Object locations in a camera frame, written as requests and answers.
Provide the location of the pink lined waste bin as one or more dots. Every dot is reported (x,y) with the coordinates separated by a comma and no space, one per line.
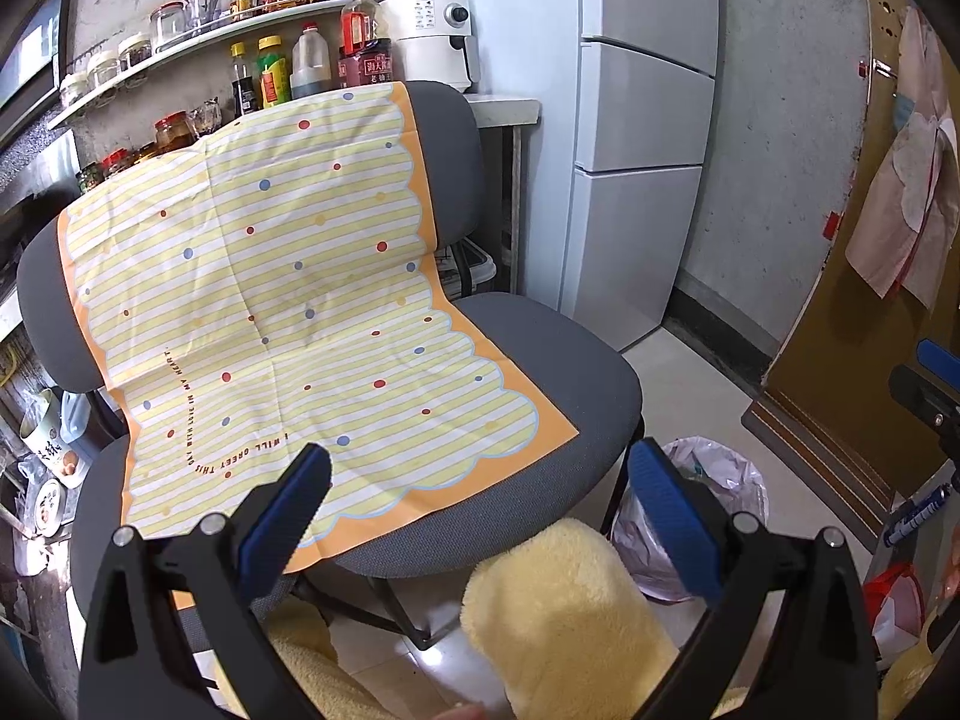
(720,480)

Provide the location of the white top side table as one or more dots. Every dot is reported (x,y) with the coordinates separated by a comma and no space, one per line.
(502,109)

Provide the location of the yellow fluffy cushion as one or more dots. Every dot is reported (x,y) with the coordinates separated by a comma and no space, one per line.
(570,615)

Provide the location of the brown wooden door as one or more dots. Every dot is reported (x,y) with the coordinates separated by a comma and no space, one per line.
(825,360)

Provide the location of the yellow fleece trouser leg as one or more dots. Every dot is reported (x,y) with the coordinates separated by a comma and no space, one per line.
(315,660)

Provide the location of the glass spice jar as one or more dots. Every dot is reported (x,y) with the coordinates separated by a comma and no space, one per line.
(135,50)
(169,26)
(103,69)
(73,90)

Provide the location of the yellow green sauce bottle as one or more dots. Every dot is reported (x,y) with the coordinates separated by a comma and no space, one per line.
(274,75)

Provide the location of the red lid glass jar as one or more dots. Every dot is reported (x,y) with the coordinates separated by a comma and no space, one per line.
(118,163)
(175,131)

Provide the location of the dark bottle yellow cap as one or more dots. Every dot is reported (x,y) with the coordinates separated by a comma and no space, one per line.
(244,86)

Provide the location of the white air fryer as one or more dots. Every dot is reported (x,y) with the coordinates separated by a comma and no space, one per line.
(420,30)

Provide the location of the red plastic bag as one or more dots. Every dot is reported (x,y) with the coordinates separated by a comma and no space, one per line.
(892,607)

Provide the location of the white plastic storage box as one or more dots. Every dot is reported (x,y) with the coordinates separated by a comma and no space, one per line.
(472,270)

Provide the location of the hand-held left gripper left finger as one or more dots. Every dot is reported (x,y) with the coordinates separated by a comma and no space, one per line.
(289,517)

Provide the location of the white printed mug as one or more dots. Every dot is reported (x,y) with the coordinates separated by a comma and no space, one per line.
(41,427)

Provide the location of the white refrigerator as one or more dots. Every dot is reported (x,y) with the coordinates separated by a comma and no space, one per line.
(637,112)

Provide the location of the grey office chair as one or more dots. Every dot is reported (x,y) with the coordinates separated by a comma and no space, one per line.
(555,360)

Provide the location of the red wall sticker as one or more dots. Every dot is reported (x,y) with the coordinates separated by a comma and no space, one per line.
(832,225)

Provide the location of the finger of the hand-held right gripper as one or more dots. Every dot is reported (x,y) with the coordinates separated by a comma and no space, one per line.
(922,401)
(941,360)

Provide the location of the light blue cup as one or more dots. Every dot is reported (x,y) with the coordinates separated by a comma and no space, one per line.
(76,424)

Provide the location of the steel range hood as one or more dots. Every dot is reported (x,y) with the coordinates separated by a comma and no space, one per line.
(30,60)

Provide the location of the pink hanging apron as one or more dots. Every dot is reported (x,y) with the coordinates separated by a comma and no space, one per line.
(907,187)

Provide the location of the metal door latch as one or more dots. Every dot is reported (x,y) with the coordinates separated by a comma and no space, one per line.
(876,67)

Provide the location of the clear glass jar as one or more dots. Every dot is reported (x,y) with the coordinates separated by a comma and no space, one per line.
(205,118)

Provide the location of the brown jug red cap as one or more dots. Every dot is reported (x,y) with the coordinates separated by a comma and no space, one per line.
(311,64)

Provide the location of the white curved wall shelf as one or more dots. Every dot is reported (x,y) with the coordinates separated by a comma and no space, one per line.
(225,34)

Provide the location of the yellow striped dotted mat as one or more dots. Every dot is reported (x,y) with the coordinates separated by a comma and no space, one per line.
(300,240)

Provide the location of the large oil bottle red label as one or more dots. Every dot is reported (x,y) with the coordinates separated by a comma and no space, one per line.
(360,19)

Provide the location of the blue white tube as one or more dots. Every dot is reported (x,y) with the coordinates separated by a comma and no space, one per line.
(916,516)

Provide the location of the round printed tin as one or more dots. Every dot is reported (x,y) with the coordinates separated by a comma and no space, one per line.
(51,508)

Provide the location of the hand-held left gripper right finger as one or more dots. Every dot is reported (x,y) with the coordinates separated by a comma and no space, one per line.
(675,521)

